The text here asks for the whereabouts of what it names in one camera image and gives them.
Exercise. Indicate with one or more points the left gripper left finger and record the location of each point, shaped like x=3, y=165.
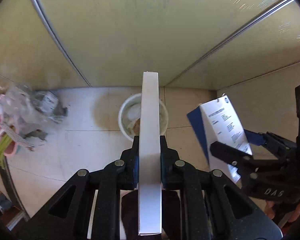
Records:
x=129, y=178

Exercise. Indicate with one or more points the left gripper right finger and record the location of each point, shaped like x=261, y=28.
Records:
x=169, y=173

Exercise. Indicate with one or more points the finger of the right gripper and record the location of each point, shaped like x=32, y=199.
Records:
x=229, y=154
x=274, y=143

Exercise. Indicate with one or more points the blue white paper box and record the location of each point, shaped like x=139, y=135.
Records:
x=217, y=120

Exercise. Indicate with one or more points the long white cardboard box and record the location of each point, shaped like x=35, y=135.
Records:
x=149, y=191

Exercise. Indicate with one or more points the person right hand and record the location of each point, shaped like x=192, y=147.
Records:
x=282, y=214

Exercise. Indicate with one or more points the plastic bags on floor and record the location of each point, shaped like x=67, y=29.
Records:
x=34, y=113

